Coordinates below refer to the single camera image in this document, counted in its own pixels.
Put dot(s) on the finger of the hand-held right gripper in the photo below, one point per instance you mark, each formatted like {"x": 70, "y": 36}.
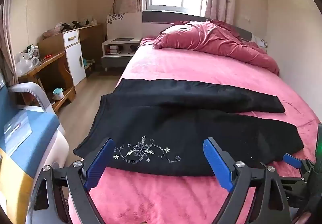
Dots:
{"x": 291, "y": 160}

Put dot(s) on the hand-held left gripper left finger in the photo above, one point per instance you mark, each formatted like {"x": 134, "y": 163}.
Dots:
{"x": 99, "y": 163}

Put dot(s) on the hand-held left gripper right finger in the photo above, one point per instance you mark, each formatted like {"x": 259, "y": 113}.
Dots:
{"x": 218, "y": 163}

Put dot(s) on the black embroidered pants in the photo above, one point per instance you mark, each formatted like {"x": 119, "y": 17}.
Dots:
{"x": 176, "y": 125}

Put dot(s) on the blue and grey armchair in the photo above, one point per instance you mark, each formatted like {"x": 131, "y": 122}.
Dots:
{"x": 30, "y": 123}

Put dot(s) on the teal cup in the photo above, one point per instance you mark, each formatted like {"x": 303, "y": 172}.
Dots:
{"x": 57, "y": 94}

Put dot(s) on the clear plastic folder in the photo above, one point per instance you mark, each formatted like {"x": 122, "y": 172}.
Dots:
{"x": 17, "y": 130}

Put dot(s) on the pink bed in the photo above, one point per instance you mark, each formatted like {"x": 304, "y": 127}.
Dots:
{"x": 201, "y": 70}

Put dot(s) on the wooden cabinet with white door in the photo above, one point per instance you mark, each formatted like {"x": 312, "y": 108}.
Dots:
{"x": 75, "y": 60}

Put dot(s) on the wooden desk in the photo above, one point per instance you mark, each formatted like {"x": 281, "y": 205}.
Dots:
{"x": 47, "y": 62}

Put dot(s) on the white nightstand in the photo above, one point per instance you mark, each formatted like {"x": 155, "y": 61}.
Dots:
{"x": 120, "y": 50}

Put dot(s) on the clear plastic bag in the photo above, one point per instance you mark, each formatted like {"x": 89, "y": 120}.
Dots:
{"x": 25, "y": 64}

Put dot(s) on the dark pink comforter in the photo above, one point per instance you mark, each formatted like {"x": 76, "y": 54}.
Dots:
{"x": 206, "y": 37}

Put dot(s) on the pink plastic bag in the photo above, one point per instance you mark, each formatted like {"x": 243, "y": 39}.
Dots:
{"x": 52, "y": 30}

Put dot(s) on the white and grey headboard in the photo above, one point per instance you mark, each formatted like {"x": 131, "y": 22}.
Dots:
{"x": 130, "y": 25}

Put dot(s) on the plaid pink curtain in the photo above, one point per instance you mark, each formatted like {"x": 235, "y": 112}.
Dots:
{"x": 6, "y": 42}

